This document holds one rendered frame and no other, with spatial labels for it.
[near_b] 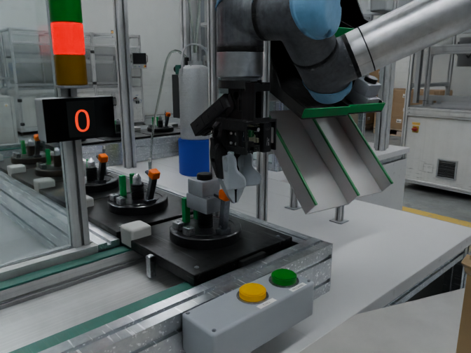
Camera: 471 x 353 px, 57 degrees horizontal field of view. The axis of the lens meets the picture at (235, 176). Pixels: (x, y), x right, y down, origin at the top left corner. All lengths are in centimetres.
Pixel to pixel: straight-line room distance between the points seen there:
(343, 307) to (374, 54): 45
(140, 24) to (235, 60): 1217
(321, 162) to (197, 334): 57
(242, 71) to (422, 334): 52
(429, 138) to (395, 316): 419
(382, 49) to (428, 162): 432
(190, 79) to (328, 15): 115
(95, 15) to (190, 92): 1060
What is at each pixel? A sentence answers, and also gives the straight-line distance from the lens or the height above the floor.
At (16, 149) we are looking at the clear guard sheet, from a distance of 81.
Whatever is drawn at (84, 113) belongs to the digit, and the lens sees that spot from 78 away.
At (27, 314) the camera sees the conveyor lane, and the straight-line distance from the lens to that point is 77.
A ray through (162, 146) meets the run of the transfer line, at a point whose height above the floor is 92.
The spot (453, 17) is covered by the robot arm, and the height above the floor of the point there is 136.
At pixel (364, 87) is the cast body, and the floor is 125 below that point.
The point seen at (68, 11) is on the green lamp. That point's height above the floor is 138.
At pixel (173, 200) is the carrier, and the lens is 108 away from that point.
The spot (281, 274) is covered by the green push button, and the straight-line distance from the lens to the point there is 70.
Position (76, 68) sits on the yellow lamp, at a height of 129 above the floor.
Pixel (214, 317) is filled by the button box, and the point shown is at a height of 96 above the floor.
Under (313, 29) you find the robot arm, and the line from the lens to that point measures 63.
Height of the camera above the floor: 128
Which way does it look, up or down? 14 degrees down
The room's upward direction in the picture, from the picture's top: straight up
